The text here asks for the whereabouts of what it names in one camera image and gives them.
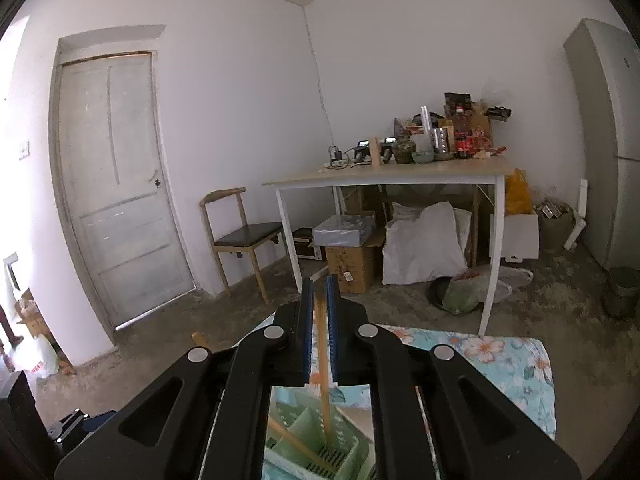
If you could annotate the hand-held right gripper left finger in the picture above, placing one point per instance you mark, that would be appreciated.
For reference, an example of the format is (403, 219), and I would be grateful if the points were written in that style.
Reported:
(308, 340)

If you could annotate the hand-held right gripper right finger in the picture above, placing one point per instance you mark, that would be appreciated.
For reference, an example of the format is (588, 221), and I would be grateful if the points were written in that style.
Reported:
(332, 340)

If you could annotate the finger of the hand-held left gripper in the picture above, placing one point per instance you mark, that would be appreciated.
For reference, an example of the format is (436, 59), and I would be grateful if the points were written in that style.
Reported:
(75, 425)

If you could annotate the single wooden chopstick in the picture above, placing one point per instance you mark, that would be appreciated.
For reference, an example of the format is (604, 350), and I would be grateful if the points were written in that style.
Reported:
(325, 400)

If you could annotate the green star-perforated utensil holder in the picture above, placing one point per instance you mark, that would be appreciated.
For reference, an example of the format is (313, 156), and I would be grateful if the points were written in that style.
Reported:
(350, 435)

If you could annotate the bundle of wooden chopsticks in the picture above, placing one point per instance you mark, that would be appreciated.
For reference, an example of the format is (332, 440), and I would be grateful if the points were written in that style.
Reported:
(295, 441)

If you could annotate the white plastic bag red print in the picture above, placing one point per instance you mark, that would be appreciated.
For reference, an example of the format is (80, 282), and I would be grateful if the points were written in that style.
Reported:
(37, 357)

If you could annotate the brown cardboard box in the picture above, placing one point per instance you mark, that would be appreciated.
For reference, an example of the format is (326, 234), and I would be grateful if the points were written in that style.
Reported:
(350, 265)

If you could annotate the black case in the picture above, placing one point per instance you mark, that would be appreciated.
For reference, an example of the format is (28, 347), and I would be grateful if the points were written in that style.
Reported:
(305, 245)

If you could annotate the open cardboard box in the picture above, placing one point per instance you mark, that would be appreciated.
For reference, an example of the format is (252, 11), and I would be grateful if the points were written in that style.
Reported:
(30, 317)

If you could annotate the silver flat box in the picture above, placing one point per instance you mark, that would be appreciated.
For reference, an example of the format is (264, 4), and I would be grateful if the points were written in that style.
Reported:
(345, 230)

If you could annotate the wooden chair with dark seat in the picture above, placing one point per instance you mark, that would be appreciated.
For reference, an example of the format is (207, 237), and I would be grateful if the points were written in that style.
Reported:
(245, 235)

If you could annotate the white sack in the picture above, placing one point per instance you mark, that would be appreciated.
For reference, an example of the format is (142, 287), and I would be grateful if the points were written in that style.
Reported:
(425, 245)

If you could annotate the green plastic bag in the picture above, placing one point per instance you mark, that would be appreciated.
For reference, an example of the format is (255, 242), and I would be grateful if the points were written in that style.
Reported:
(467, 292)

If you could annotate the floral blue tablecloth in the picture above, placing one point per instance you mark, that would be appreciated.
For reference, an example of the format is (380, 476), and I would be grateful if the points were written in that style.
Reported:
(500, 370)

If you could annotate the white-legged wooden-top table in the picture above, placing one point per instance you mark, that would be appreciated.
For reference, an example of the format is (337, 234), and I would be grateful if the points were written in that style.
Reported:
(400, 172)

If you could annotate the wooden block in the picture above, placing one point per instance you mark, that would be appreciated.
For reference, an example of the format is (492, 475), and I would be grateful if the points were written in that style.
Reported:
(375, 152)

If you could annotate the black device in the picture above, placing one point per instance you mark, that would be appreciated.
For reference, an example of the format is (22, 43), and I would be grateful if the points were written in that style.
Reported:
(364, 150)

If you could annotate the green bowl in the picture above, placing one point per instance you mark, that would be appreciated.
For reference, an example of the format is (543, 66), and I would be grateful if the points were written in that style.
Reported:
(422, 158)

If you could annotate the white box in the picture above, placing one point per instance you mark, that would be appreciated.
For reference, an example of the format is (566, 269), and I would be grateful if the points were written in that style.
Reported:
(520, 237)

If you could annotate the perforated metal holder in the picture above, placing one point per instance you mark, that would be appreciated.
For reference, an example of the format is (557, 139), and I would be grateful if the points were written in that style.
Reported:
(440, 140)

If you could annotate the cola bottle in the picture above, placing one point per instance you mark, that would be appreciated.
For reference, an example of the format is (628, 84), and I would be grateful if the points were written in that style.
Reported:
(465, 147)

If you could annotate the yellow plastic bag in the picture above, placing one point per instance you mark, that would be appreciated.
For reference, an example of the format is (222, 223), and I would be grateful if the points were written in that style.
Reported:
(517, 195)

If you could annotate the clear plastic tube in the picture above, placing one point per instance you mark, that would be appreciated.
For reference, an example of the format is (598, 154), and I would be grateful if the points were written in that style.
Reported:
(426, 120)

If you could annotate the white panel door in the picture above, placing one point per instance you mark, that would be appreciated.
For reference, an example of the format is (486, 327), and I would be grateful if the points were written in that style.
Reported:
(120, 185)

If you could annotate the green sack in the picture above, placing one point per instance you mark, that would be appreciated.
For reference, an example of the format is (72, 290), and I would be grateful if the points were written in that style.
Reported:
(555, 230)

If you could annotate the small cardboard box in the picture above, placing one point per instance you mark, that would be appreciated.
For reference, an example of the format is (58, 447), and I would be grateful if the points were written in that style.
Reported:
(482, 127)

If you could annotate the white board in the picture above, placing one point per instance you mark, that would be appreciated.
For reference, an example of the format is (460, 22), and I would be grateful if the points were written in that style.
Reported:
(580, 205)

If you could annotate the grey rice cooker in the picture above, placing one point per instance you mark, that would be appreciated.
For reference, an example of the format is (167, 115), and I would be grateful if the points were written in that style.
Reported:
(622, 292)

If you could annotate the grey refrigerator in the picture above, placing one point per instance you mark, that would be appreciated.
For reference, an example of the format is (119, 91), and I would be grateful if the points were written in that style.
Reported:
(610, 135)

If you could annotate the wall light switch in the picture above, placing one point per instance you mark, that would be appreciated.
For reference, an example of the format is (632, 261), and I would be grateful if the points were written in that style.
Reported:
(24, 150)

